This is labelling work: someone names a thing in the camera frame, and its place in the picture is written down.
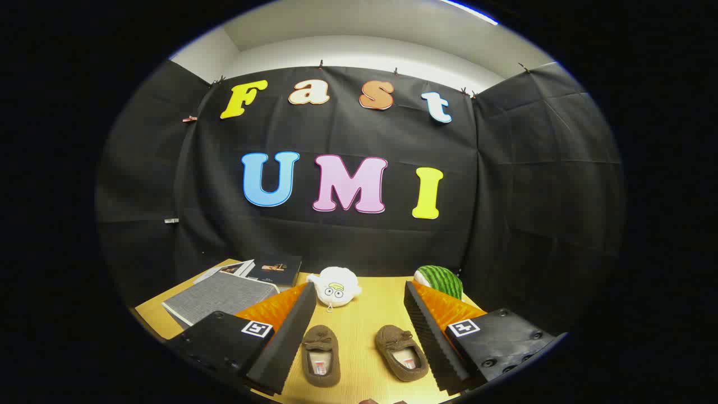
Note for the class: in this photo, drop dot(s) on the white plush toy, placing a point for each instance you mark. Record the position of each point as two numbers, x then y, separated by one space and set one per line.
336 286

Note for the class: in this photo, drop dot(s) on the white picture cover book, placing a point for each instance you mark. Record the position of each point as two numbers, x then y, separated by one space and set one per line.
224 270

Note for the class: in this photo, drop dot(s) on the grey fabric storage box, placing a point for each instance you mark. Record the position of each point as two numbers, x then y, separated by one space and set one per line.
219 294

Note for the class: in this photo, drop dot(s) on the brown fuzzy slipper shoe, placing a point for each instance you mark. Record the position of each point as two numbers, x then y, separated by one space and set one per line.
395 339
321 342

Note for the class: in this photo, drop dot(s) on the watermelon slice plush toy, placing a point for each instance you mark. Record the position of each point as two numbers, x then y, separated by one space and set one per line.
443 280

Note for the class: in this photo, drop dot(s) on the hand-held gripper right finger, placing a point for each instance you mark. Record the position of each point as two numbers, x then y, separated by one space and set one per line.
432 342

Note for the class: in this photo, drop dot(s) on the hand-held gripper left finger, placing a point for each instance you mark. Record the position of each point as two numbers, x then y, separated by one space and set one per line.
286 342

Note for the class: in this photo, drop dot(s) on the dark blue hardcover book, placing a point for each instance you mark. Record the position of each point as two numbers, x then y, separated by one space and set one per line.
277 269

